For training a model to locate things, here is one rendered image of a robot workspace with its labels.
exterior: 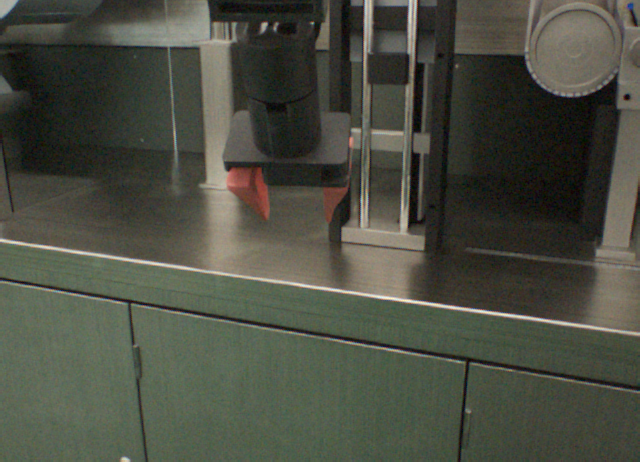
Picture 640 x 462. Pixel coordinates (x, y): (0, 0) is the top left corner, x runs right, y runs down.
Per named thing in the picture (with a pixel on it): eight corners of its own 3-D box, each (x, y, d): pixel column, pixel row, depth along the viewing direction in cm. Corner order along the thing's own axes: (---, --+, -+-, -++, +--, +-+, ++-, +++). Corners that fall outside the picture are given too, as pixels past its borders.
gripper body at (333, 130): (238, 127, 59) (224, 56, 53) (351, 129, 58) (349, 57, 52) (224, 177, 55) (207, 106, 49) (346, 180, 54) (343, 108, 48)
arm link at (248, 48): (225, 34, 45) (308, 34, 44) (243, -16, 49) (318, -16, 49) (240, 114, 50) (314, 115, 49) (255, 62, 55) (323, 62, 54)
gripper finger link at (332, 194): (282, 190, 65) (271, 115, 58) (354, 192, 64) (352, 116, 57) (272, 243, 60) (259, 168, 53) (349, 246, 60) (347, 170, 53)
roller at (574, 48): (524, 90, 93) (533, 2, 89) (534, 74, 116) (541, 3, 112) (615, 95, 89) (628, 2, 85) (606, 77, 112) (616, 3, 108)
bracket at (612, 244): (595, 259, 90) (628, 28, 80) (593, 244, 96) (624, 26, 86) (634, 263, 89) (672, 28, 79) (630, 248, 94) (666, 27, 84)
